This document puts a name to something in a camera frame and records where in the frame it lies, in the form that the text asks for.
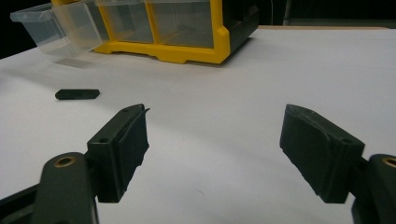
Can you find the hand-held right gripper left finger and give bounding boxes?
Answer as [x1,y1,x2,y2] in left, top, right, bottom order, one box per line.
[86,103,151,203]

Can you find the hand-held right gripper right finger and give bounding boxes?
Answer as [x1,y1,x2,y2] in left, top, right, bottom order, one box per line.
[279,104,366,204]

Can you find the small black part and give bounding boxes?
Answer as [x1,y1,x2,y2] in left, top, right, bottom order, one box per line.
[54,89,101,101]

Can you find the clear plastic drawer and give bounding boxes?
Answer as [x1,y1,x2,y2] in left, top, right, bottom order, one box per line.
[94,0,155,44]
[9,0,110,58]
[146,0,216,49]

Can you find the yellow black drawer cabinet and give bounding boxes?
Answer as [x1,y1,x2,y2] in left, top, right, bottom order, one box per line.
[50,0,261,65]

